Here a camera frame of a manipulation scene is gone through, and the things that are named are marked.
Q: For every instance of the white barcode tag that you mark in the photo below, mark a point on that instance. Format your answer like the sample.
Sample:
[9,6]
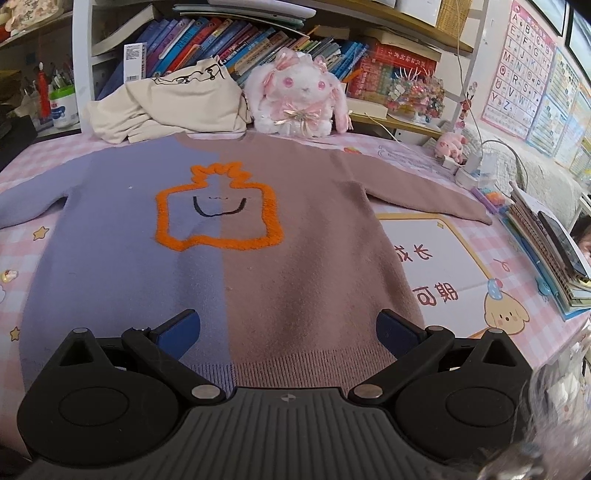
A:
[135,62]

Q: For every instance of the bookshelf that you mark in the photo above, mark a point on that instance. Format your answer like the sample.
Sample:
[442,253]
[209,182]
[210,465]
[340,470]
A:
[85,46]

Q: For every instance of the pink checked printed blanket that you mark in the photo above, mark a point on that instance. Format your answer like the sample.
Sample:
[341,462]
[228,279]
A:
[461,286]

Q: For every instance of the white plastic jar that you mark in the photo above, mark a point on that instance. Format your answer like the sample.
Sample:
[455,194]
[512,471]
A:
[64,108]

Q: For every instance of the purple and brown sweater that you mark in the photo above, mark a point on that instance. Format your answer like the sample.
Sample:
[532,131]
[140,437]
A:
[286,258]

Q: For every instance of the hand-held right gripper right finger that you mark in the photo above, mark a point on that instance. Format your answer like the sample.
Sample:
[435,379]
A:
[397,333]

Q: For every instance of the alphabet wall poster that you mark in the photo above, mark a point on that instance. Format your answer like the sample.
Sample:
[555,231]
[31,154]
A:
[519,69]

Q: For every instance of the grey fuzzy cushion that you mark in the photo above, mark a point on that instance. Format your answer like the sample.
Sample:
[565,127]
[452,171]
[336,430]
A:
[549,180]

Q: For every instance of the small pink plush pig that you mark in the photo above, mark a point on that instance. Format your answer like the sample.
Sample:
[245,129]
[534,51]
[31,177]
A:
[450,145]

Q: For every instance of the red tassel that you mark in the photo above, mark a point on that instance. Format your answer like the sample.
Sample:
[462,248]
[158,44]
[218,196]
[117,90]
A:
[44,92]

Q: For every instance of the pink and white plush bunny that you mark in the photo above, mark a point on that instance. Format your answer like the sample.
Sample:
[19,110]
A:
[300,94]

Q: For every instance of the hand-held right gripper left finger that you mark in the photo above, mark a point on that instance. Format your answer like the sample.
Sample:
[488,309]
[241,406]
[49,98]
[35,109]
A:
[178,334]

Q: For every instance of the colourful decorative bouquet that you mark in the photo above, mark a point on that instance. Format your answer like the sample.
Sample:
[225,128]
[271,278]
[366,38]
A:
[415,94]

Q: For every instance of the pastel chart wall poster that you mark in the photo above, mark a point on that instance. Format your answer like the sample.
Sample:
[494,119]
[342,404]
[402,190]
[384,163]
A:
[561,110]

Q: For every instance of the stack of notebooks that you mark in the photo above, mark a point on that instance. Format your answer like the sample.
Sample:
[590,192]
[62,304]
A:
[540,249]

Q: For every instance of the red book set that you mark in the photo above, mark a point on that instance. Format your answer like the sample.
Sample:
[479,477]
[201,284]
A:
[392,60]

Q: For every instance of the row of colourful books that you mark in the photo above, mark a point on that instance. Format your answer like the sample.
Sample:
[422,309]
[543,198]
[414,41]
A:
[231,44]

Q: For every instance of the beige garment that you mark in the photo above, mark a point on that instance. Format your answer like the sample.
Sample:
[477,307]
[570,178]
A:
[184,104]

